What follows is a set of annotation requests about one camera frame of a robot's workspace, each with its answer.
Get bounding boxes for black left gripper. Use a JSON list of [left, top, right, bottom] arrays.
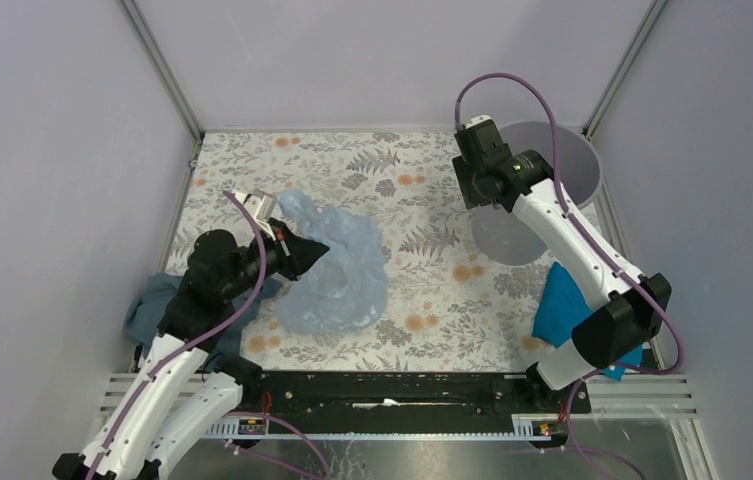
[[221, 216, 329, 300]]

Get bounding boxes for light blue plastic trash bag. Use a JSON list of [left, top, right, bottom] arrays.
[[276, 189, 388, 334]]

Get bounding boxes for grey plastic trash bin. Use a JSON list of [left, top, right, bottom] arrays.
[[471, 119, 604, 268]]

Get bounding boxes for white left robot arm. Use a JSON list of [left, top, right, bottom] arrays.
[[52, 219, 329, 479]]

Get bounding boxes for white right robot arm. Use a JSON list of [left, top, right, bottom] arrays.
[[453, 116, 671, 412]]

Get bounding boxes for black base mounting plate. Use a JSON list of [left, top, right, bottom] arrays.
[[235, 370, 591, 423]]

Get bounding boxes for floral patterned table mat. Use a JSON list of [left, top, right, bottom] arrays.
[[166, 132, 553, 372]]

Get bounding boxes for bright blue cloth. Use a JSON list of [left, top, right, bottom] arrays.
[[532, 263, 646, 391]]

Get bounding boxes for grey-blue cloth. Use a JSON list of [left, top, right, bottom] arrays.
[[124, 272, 282, 372]]

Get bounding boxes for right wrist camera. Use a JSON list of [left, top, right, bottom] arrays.
[[463, 115, 496, 131]]

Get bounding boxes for slotted cable duct rail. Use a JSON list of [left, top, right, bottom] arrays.
[[201, 415, 554, 443]]

